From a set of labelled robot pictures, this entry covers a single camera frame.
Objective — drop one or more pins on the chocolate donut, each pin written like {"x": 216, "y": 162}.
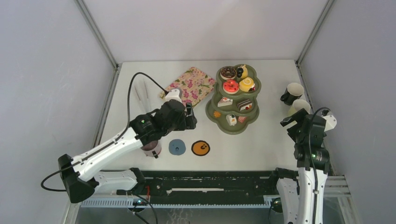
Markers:
{"x": 227, "y": 72}

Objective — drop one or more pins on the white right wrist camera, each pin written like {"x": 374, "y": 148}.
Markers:
{"x": 331, "y": 121}

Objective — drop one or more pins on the blue-grey round coaster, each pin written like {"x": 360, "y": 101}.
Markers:
{"x": 177, "y": 147}

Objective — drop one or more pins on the light green mug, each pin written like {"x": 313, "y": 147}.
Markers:
{"x": 297, "y": 105}

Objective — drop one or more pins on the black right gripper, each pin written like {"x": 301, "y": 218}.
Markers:
{"x": 299, "y": 116}

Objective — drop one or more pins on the black mug purple interior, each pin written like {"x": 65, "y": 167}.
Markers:
{"x": 152, "y": 149}

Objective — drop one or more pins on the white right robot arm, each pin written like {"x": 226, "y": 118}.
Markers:
{"x": 302, "y": 192}

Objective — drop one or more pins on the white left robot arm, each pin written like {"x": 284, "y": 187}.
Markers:
{"x": 82, "y": 175}

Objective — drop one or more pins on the silver serving tongs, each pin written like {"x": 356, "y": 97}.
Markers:
{"x": 142, "y": 95}

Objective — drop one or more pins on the yellow fruit cake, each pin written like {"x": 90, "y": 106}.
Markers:
{"x": 242, "y": 72}

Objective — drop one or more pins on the red donut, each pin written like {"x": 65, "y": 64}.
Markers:
{"x": 230, "y": 86}

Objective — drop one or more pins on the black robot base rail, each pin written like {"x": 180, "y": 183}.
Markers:
{"x": 210, "y": 188}

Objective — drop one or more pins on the chocolate striped cake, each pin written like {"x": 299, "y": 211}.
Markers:
{"x": 245, "y": 104}

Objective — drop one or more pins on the small orange cookie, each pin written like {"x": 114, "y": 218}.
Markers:
{"x": 216, "y": 114}

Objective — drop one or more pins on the orange smiley coaster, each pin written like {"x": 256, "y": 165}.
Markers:
{"x": 200, "y": 148}

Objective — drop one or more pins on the yellow pudding cake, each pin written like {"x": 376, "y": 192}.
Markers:
{"x": 247, "y": 85}

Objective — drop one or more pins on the red layered cake slice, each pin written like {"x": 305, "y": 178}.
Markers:
{"x": 241, "y": 119}

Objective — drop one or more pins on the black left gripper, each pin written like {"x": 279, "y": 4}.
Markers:
{"x": 188, "y": 122}

